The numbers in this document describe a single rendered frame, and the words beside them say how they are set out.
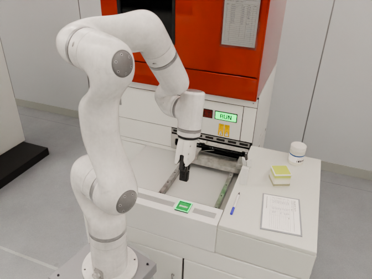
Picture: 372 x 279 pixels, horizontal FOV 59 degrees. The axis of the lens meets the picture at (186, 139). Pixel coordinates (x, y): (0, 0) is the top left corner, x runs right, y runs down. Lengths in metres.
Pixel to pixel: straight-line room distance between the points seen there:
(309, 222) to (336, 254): 1.35
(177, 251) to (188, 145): 0.50
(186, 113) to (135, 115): 0.85
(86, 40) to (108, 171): 0.33
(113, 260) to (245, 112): 0.95
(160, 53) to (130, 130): 1.14
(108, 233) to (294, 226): 0.67
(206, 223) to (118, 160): 0.50
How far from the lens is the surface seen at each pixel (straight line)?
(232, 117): 1.71
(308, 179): 1.58
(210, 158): 1.76
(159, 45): 0.89
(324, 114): 3.26
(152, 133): 1.93
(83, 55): 0.77
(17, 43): 4.53
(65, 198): 3.01
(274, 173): 1.45
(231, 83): 1.59
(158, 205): 1.34
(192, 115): 1.11
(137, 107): 1.91
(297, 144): 1.63
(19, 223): 2.89
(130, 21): 0.85
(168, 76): 0.96
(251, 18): 1.50
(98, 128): 0.85
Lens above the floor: 1.83
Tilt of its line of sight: 30 degrees down
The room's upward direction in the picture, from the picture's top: 2 degrees clockwise
